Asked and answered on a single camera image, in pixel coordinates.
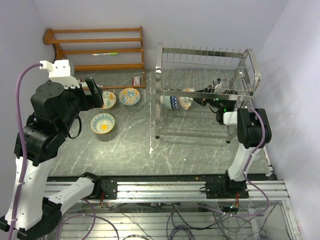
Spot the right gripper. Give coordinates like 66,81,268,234
187,85,225,110

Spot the orange flower green bowl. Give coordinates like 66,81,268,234
178,88,195,110

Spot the red pattern blue zigzag bowl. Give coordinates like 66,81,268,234
170,96,180,110

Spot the teal dotted grey bowl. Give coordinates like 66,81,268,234
160,95,172,110

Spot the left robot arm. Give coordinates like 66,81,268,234
0,77,103,240

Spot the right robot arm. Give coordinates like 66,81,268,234
193,98,272,199

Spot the steel dish rack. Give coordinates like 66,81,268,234
155,43,261,143

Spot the wooden shelf rack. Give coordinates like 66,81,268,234
43,26,146,89

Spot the orange leaf pattern bowl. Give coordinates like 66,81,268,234
101,91,117,110

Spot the yellow sun blue bowl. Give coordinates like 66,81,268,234
90,113,116,134

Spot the blue orange floral bowl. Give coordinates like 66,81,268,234
118,87,141,107

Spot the small red white box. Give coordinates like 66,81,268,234
132,76,141,86

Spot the green capped marker pen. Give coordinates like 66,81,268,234
92,52,118,57

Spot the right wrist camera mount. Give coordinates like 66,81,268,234
213,78,229,94

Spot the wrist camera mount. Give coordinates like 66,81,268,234
213,78,229,94
39,59,80,89

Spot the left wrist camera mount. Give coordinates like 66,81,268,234
39,59,80,89

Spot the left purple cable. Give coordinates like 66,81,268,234
7,63,45,240

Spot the aluminium rail frame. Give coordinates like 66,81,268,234
47,172,302,240

